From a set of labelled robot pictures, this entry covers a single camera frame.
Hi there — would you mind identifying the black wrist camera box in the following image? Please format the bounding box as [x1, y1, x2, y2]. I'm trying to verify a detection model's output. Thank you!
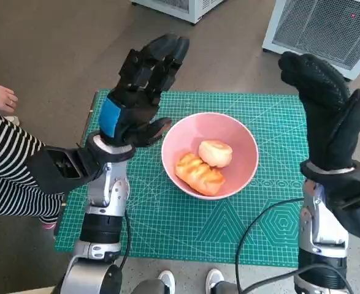
[326, 177, 360, 243]
[26, 146, 102, 197]

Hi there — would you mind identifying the black metal table frame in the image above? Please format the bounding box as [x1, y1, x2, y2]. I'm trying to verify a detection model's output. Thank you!
[80, 91, 98, 148]

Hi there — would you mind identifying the pink bowl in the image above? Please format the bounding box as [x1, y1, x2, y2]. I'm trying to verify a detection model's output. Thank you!
[161, 112, 259, 201]

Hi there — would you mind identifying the green cutting mat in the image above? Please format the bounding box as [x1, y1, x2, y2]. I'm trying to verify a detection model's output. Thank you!
[54, 88, 310, 266]

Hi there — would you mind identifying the person's hand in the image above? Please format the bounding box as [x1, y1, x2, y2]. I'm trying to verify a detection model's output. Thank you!
[0, 84, 19, 113]

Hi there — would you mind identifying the looped black right arm cable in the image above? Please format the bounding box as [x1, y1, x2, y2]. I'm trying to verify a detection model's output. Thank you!
[242, 263, 352, 294]

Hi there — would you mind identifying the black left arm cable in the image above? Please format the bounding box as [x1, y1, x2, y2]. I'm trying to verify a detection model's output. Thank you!
[117, 209, 132, 273]

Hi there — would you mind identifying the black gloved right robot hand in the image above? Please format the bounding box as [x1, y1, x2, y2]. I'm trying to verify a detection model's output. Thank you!
[277, 51, 360, 172]

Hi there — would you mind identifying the large white mesh cabinet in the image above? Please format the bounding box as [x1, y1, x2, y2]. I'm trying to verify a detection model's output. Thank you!
[261, 0, 360, 81]

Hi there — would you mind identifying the dark grey leg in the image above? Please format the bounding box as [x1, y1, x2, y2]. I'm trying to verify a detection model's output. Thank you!
[132, 279, 165, 294]
[212, 281, 241, 294]

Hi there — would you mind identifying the white shoe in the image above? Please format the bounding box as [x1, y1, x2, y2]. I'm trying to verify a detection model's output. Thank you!
[157, 269, 176, 294]
[204, 268, 225, 294]

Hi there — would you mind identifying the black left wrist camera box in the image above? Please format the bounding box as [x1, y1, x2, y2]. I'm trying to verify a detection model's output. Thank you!
[26, 146, 102, 197]

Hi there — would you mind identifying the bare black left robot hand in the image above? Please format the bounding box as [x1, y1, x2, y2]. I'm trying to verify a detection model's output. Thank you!
[97, 32, 190, 149]

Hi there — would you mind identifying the small white cabinet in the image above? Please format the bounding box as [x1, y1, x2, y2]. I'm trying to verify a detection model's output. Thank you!
[130, 0, 226, 26]

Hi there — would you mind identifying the long braided toy bread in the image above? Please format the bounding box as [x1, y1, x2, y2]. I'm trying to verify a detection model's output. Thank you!
[175, 152, 226, 197]

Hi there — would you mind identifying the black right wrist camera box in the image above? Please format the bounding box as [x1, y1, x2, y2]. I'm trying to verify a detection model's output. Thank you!
[326, 177, 360, 243]

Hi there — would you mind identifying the round toy bread bun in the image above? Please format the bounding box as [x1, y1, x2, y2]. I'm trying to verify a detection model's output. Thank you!
[197, 140, 233, 168]

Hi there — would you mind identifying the long black right arm cable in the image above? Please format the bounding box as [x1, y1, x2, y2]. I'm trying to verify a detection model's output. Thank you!
[234, 198, 305, 294]

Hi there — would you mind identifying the person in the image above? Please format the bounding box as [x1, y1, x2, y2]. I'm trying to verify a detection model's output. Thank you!
[0, 69, 67, 231]

